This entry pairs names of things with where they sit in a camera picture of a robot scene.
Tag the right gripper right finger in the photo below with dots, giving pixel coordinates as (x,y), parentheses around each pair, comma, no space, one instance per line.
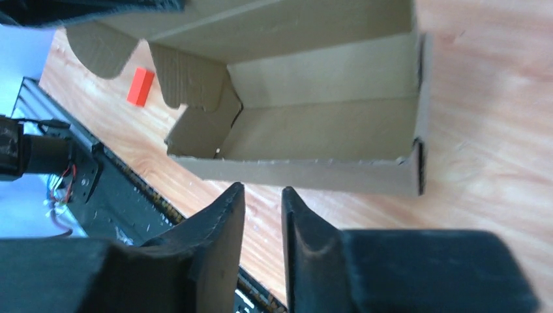
(363,270)

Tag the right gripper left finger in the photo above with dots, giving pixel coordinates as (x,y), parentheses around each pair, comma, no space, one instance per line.
(192,267)

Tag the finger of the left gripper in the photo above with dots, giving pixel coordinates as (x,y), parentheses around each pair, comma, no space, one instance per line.
(52,13)

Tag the brown cardboard box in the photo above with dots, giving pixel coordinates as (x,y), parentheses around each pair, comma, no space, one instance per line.
(329,95)

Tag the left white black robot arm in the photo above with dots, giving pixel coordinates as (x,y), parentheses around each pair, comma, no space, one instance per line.
(25,153)

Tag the small orange block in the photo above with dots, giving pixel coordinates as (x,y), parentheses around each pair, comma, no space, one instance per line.
(140,87)

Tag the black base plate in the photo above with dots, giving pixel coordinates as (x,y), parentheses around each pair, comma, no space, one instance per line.
(110,201)

